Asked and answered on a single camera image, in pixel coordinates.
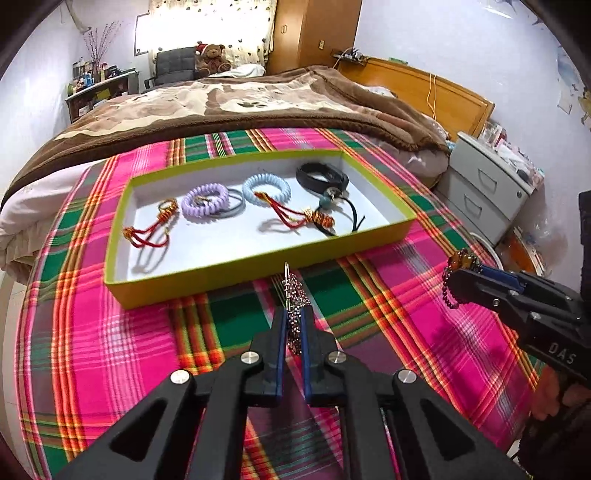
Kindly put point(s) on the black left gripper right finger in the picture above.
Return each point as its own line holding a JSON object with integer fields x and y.
{"x": 394, "y": 425}

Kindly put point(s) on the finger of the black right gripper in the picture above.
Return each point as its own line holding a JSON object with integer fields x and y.
{"x": 514, "y": 311}
{"x": 496, "y": 283}

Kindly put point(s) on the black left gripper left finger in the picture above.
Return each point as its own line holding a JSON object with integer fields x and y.
{"x": 191, "y": 426}

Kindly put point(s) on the black hair tie teal bead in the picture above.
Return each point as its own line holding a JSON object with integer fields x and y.
{"x": 334, "y": 205}

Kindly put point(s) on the black wristband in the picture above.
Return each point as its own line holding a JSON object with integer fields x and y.
{"x": 319, "y": 177}

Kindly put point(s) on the red cord knot charm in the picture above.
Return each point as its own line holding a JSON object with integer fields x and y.
{"x": 296, "y": 219}

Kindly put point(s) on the grey bedside drawer cabinet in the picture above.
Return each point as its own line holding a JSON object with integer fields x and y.
{"x": 488, "y": 186}

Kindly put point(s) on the wooden headboard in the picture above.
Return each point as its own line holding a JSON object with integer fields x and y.
{"x": 456, "y": 108}

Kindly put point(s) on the yellow-green shallow tray box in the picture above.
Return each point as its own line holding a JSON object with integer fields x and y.
{"x": 192, "y": 256}

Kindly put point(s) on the brown fleece blanket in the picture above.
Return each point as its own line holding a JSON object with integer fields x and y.
{"x": 310, "y": 97}

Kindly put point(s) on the white bed sheet mattress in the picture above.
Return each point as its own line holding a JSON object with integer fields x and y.
{"x": 28, "y": 215}

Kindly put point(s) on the wooden wardrobe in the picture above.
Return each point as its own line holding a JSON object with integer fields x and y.
{"x": 310, "y": 32}

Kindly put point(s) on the patterned window curtain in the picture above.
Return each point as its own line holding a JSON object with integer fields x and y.
{"x": 244, "y": 27}

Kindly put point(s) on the brown teddy bear santa hat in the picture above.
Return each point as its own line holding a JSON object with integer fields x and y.
{"x": 210, "y": 59}

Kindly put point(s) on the cluttered desk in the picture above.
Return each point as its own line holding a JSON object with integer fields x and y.
{"x": 80, "y": 103}

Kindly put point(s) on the dark grey chair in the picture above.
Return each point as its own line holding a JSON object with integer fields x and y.
{"x": 172, "y": 66}

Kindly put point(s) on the branch flower vase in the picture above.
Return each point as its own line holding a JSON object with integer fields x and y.
{"x": 98, "y": 42}

